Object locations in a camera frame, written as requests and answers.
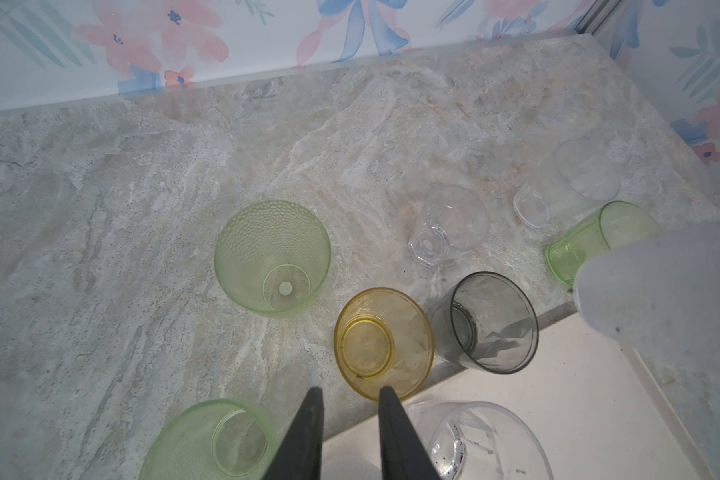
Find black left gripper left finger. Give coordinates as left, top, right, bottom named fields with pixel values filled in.
left=263, top=387, right=324, bottom=480

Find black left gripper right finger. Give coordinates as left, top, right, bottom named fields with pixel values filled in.
left=378, top=386, right=440, bottom=480

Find clear cup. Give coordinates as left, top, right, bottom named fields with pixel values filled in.
left=408, top=183, right=489, bottom=267
left=513, top=134, right=621, bottom=229
left=408, top=401, right=554, bottom=479

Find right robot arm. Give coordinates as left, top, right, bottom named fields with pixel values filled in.
left=573, top=221, right=720, bottom=372

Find beige rectangular tray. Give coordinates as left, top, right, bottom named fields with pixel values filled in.
left=320, top=311, right=718, bottom=480

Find small green cup left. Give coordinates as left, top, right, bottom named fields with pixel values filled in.
left=139, top=399, right=279, bottom=479

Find yellow cup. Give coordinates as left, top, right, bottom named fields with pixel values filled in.
left=334, top=287, right=435, bottom=401

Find grey smoky cup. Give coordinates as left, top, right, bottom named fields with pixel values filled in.
left=429, top=271, right=539, bottom=375

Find tall light green cup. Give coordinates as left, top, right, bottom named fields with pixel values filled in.
left=214, top=200, right=332, bottom=318

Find green cup right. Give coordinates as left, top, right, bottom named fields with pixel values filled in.
left=545, top=201, right=663, bottom=286

